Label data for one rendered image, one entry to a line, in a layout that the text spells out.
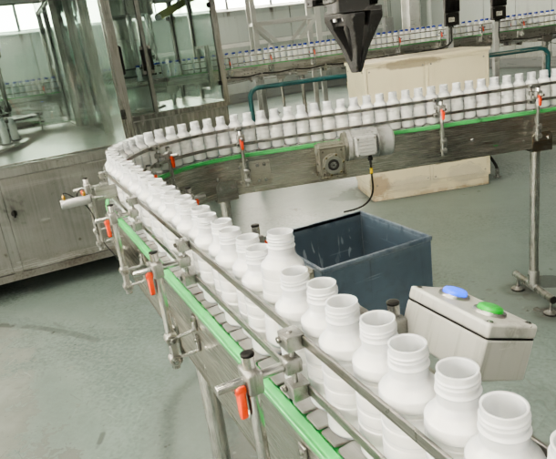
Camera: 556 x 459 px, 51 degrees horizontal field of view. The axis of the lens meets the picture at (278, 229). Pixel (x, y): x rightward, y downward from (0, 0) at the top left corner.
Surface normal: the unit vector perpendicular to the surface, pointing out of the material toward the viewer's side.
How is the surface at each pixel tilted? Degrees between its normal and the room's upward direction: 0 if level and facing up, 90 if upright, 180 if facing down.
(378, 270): 90
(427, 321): 70
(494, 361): 90
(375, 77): 90
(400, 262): 90
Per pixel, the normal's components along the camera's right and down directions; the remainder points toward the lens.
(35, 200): 0.43, 0.22
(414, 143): 0.14, 0.29
